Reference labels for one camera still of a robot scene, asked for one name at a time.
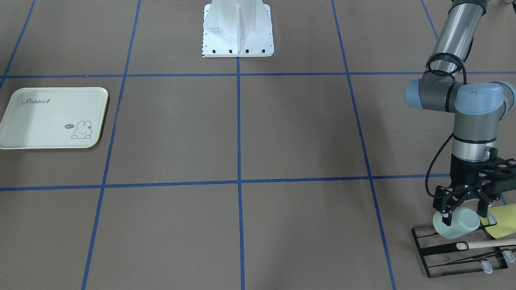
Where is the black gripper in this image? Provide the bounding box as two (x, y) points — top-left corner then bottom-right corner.
(433, 156), (516, 226)

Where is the pale green cup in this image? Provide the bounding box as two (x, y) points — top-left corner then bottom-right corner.
(433, 206), (480, 239)

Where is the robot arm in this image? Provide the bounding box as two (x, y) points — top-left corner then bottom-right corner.
(405, 0), (515, 226)

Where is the yellow cup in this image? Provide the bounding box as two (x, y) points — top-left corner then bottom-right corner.
(480, 204), (516, 239)

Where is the cream rabbit tray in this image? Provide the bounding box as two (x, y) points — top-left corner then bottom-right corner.
(0, 87), (109, 150)

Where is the black wire cup rack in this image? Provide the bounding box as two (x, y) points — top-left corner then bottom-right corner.
(411, 216), (515, 279)

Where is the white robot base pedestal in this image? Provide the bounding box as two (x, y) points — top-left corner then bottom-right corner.
(202, 0), (275, 58)

